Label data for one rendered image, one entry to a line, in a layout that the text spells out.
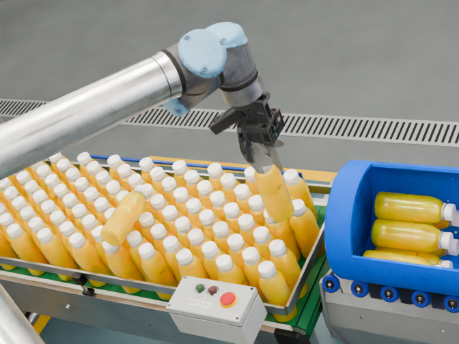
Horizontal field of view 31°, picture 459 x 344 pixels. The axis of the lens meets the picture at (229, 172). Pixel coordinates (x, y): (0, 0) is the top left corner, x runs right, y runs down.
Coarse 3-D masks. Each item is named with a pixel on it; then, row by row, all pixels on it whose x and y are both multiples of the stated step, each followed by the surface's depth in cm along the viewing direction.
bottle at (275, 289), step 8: (280, 272) 196; (264, 280) 195; (272, 280) 194; (280, 280) 195; (264, 288) 195; (272, 288) 195; (280, 288) 195; (288, 288) 199; (264, 296) 199; (272, 296) 196; (280, 296) 197; (288, 296) 199; (280, 304) 198; (296, 304) 204; (296, 312) 203; (280, 320) 203; (288, 320) 202
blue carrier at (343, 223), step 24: (360, 168) 187; (384, 168) 195; (408, 168) 184; (432, 168) 181; (456, 168) 180; (336, 192) 183; (360, 192) 198; (408, 192) 200; (432, 192) 196; (456, 192) 193; (336, 216) 182; (360, 216) 199; (336, 240) 182; (360, 240) 201; (336, 264) 186; (360, 264) 182; (384, 264) 178; (408, 264) 175; (456, 264) 192; (408, 288) 183; (432, 288) 178; (456, 288) 174
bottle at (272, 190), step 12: (276, 168) 189; (264, 180) 188; (276, 180) 189; (264, 192) 190; (276, 192) 190; (288, 192) 195; (264, 204) 194; (276, 204) 193; (288, 204) 195; (276, 216) 195; (288, 216) 196
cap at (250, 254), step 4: (248, 248) 200; (252, 248) 200; (244, 252) 200; (248, 252) 199; (252, 252) 199; (256, 252) 198; (244, 256) 199; (248, 256) 198; (252, 256) 198; (256, 256) 198; (248, 260) 198; (252, 260) 198; (256, 260) 199
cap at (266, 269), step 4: (260, 264) 195; (264, 264) 195; (268, 264) 194; (272, 264) 194; (260, 268) 194; (264, 268) 194; (268, 268) 193; (272, 268) 193; (260, 272) 193; (264, 272) 193; (268, 272) 193; (272, 272) 193; (264, 276) 194; (268, 276) 194
